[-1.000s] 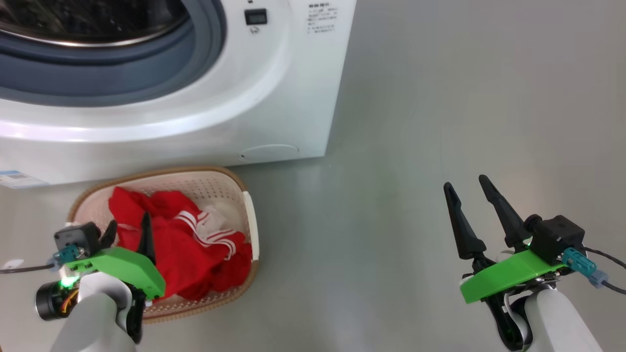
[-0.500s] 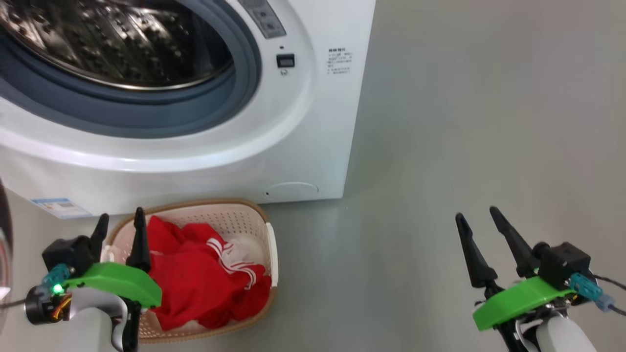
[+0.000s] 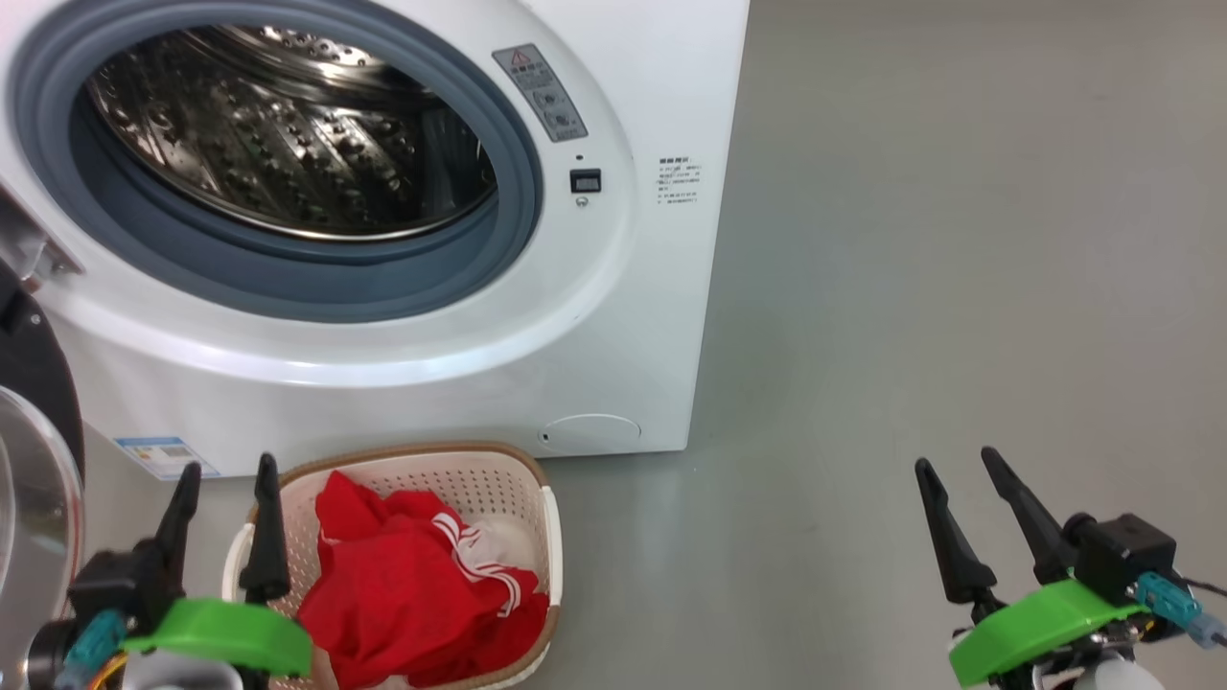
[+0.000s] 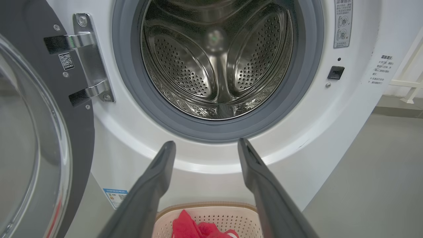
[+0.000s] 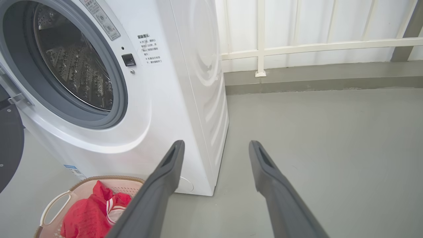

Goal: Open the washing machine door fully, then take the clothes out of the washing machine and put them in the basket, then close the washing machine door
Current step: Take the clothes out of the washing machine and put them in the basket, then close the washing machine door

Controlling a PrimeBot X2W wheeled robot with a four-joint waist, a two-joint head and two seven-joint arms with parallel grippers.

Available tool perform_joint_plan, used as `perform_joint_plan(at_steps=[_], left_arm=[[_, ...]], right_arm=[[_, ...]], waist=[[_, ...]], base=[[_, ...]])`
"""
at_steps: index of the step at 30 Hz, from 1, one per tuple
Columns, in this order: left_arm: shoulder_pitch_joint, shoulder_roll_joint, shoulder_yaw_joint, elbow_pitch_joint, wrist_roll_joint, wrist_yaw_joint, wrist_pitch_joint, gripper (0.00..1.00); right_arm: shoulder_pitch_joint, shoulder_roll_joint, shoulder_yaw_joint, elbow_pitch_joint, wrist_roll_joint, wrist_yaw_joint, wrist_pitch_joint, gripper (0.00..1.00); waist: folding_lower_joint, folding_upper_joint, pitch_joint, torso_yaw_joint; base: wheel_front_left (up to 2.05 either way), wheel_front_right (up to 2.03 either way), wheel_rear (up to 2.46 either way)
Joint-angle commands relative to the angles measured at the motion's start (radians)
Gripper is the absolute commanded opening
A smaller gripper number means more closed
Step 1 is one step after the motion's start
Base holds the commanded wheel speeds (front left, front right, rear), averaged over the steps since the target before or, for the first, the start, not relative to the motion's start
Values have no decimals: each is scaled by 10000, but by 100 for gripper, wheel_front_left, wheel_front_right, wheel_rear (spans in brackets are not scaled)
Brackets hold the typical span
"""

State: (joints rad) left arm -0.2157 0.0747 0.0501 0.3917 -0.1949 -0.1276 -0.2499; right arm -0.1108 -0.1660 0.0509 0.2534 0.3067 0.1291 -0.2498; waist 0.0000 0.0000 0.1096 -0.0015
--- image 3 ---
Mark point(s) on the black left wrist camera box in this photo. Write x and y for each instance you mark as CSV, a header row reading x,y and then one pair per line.
x,y
115,580

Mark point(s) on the black door latch socket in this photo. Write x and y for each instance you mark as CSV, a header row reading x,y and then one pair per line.
x,y
586,181

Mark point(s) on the blue energy label sticker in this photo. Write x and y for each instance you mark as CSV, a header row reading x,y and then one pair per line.
x,y
165,457

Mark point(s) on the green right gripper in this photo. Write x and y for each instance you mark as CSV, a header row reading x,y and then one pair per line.
x,y
1026,632

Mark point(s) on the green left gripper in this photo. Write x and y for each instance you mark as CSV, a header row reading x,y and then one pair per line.
x,y
230,632

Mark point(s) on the grey rubber door gasket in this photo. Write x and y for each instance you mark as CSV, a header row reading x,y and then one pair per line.
x,y
288,278

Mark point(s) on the cream perforated laundry basket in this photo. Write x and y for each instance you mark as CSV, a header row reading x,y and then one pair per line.
x,y
479,479

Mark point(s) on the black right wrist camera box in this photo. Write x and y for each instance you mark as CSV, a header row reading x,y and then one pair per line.
x,y
1122,556

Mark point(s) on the grey warning sticker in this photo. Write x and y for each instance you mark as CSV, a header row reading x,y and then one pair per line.
x,y
542,94

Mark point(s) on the round white filter cover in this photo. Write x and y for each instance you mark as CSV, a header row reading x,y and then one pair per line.
x,y
590,434

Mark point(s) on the dark round glass washer door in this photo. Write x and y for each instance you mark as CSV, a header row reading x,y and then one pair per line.
x,y
38,364

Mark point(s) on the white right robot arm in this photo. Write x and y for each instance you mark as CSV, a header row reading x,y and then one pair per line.
x,y
1112,676

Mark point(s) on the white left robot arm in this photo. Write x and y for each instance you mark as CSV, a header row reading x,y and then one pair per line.
x,y
182,676

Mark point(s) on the red garment with white stripes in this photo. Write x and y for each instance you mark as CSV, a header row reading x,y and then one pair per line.
x,y
403,585

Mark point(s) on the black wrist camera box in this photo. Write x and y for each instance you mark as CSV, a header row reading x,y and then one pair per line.
x,y
115,580
1122,556

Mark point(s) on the perforated steel washer drum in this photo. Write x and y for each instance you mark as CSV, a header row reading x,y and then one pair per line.
x,y
288,144

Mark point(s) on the white front-load washing machine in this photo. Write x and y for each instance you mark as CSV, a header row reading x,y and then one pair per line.
x,y
613,335

